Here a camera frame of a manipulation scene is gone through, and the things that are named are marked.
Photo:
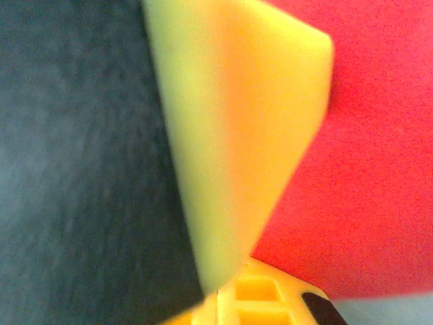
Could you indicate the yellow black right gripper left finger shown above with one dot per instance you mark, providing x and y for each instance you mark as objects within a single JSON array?
[{"x": 206, "y": 311}]

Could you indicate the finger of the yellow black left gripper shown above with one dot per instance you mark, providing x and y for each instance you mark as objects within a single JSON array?
[{"x": 101, "y": 152}]

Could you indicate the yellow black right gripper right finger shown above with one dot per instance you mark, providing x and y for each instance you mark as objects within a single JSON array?
[{"x": 264, "y": 298}]

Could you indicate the red paper sheet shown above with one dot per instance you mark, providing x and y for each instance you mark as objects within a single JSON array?
[{"x": 372, "y": 152}]

